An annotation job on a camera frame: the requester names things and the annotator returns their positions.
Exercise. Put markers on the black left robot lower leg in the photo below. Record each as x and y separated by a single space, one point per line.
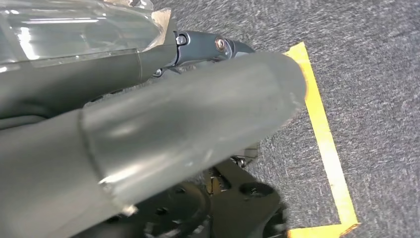
242 203

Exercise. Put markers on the yellow floor tape square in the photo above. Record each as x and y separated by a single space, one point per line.
323 131

